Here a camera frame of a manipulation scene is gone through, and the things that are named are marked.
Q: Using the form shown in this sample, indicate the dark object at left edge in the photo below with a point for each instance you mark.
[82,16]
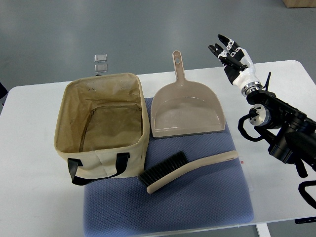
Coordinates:
[3,94]

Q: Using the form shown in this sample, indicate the white table leg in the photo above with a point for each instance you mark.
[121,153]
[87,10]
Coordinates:
[263,230]

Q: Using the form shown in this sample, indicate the pink plastic dustpan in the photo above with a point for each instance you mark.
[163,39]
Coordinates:
[185,107]

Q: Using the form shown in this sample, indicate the black table control panel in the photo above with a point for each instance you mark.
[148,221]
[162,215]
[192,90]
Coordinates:
[305,220]

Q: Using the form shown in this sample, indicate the upper floor socket plate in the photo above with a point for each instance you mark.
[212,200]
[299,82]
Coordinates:
[100,58]

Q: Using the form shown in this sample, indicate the blue textured mat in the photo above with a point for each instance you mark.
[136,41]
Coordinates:
[213,195]

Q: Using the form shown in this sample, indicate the pink hand broom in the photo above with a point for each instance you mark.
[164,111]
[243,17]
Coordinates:
[177,165]

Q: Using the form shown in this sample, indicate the brown cardboard box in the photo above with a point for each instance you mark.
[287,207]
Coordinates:
[299,3]

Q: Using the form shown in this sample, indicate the yellow fabric bag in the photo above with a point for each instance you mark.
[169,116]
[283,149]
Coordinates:
[103,128]

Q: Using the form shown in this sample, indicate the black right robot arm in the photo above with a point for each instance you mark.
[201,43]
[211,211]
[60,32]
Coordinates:
[289,132]

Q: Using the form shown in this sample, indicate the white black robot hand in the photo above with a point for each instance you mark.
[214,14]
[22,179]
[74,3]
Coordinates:
[237,63]

